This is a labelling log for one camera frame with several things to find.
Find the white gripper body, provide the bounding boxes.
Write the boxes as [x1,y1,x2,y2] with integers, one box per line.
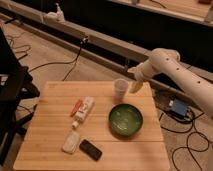
[134,62,158,82]

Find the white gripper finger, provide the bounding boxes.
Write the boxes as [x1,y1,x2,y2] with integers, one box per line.
[129,81,143,93]
[127,67,137,73]

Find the black eraser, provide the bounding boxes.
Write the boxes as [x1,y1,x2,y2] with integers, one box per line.
[79,139,102,161]

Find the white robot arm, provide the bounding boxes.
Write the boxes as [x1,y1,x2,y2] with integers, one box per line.
[128,48,213,119]

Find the green bowl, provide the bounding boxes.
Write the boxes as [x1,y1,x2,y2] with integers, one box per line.
[108,104,143,137]

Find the white tube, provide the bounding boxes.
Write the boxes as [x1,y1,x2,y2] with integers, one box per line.
[72,96,94,129]

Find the blue electronic box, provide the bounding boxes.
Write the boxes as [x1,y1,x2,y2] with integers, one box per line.
[169,99,188,118]

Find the black cable on floor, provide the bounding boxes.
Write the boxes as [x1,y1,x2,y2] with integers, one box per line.
[28,38,88,82]

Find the black cables near box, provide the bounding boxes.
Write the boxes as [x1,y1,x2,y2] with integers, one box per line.
[158,106,212,171]

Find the white object on rail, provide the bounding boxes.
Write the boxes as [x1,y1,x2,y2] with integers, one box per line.
[44,4,65,23]

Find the black chair frame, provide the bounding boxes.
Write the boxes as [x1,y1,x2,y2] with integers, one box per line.
[0,28,40,166]

